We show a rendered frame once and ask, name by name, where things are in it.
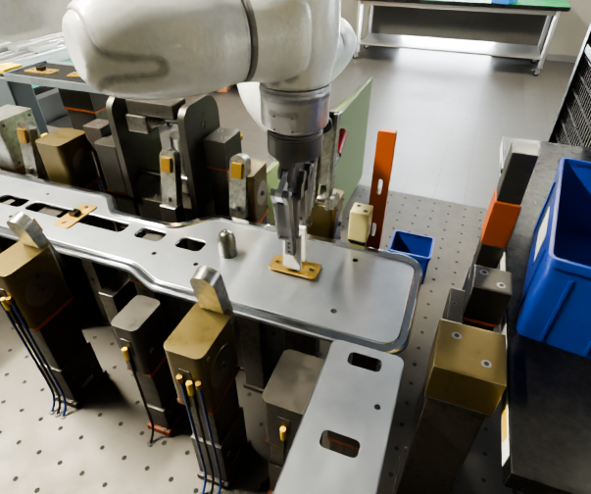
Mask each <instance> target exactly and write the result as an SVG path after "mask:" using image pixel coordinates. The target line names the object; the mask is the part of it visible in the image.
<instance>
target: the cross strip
mask: <svg viewBox="0 0 591 494"><path fill-rule="evenodd" d="M350 353H358V354H361V355H365V356H368V357H372V358H375V359H378V360H380V361H381V362H382V366H381V369H380V371H371V370H366V369H362V368H359V367H356V366H352V365H350V364H349V363H348V362H347V360H348V357H349V354H350ZM403 368H404V362H403V360H402V359H401V358H400V357H398V356H395V355H391V354H388V353H384V352H381V351H377V350H374V349H371V348H368V347H364V346H361V345H357V344H354V343H350V342H347V341H343V340H335V341H333V342H332V344H331V346H330V348H329V351H328V353H327V356H326V358H325V361H324V363H323V366H322V369H321V371H320V375H319V378H318V380H317V383H316V385H315V388H314V390H313V393H312V395H311V398H310V400H309V403H308V406H307V408H306V411H305V413H304V415H303V417H302V420H301V422H300V425H299V427H298V430H297V432H296V435H295V438H294V440H293V443H292V445H291V448H290V450H289V453H288V455H287V458H286V460H285V463H284V465H283V468H282V471H281V473H280V476H279V478H278V481H277V483H276V486H275V488H274V490H273V492H272V494H376V493H377V488H378V484H379V480H380V475H381V471H382V466H383V461H384V456H385V452H386V447H387V442H388V438H389V433H390V428H391V423H392V420H393V415H394V410H395V406H396V401H397V396H398V391H399V387H400V382H401V377H402V372H403ZM374 405H379V406H380V410H376V409H375V408H374ZM326 430H329V431H332V432H335V433H338V434H341V435H344V436H347V437H349V438H352V439H355V440H357V441H359V443H360V445H361V447H360V451H359V455H358V456H357V457H356V458H350V457H347V456H344V455H341V454H339V453H336V452H333V451H330V450H328V449H325V448H323V447H321V445H320V437H321V434H322V433H323V432H324V431H326Z"/></svg>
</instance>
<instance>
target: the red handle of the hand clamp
mask: <svg viewBox="0 0 591 494"><path fill-rule="evenodd" d="M347 135H348V132H347V130H346V129H345V128H340V130H339V140H338V149H337V159H336V166H337V163H338V160H339V157H341V154H342V151H343V148H344V145H345V142H346V138H347ZM325 196H326V186H325V185H321V186H320V190H319V194H317V196H316V199H317V200H318V202H321V203H324V202H325Z"/></svg>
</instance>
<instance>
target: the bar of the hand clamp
mask: <svg viewBox="0 0 591 494"><path fill-rule="evenodd" d="M340 121H341V112H338V111H331V110H329V120H328V124H327V125H326V126H325V127H324V128H323V132H322V151H321V154H320V155H319V156H318V157H317V162H316V168H315V177H314V189H313V201H312V208H314V207H315V204H316V202H317V201H318V200H317V199H316V196H317V194H319V184H320V185H325V186H326V196H325V207H324V209H325V210H326V211H328V210H329V199H330V196H331V193H332V192H333V186H334V178H335V168H336V159H337V149H338V140H339V130H340Z"/></svg>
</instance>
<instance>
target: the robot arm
mask: <svg viewBox="0 0 591 494"><path fill-rule="evenodd" d="M62 30H63V35H64V39H65V42H66V46H67V49H68V51H69V54H70V57H71V59H72V61H73V64H74V67H75V69H76V70H77V72H78V74H79V75H80V77H81V78H82V79H83V80H84V81H85V82H86V83H87V84H89V85H91V86H93V87H94V88H95V89H97V90H98V91H99V92H101V93H103V94H106V95H109V96H113V97H118V98H123V99H130V100H161V99H171V98H178V97H186V96H192V95H198V94H203V93H207V92H212V91H216V90H220V89H222V88H225V87H227V86H230V85H233V84H237V87H238V91H239V94H240V97H241V99H242V101H243V103H244V105H245V107H246V109H247V112H248V113H249V114H250V116H251V117H252V118H253V120H254V121H255V122H256V124H257V125H258V126H259V127H260V128H261V129H262V130H263V131H264V132H265V133H266V134H267V135H268V151H269V154H268V157H269V159H270V160H274V161H275V162H278V163H279V166H278V169H277V179H278V180H279V185H278V187H277V189H275V188H272V189H271V191H270V197H271V200H272V203H273V211H274V219H275V227H276V235H277V239H280V240H283V266H284V267H285V268H289V269H292V270H296V271H300V270H301V268H302V262H306V261H307V227H306V226H305V225H307V226H311V225H312V221H310V220H308V216H310V215H311V213H312V201H313V189H314V177H315V168H316V162H317V157H318V156H319V155H320V154H321V151H322V132H323V128H324V127H325V126H326V125H327V124H328V120H329V99H330V91H331V84H330V83H331V82H332V81H333V80H334V79H335V78H336V77H337V76H338V75H339V74H340V73H341V72H342V71H343V70H344V69H345V68H346V66H347V65H348V64H349V62H350V60H351V59H352V57H353V55H354V52H355V50H356V42H357V39H356V35H355V32H354V30H353V29H352V28H351V26H350V25H349V24H348V23H347V22H346V21H345V20H344V19H342V18H341V4H340V0H73V1H72V2H71V3H70V4H69V6H68V8H67V12H66V14H65V15H64V17H63V23H62Z"/></svg>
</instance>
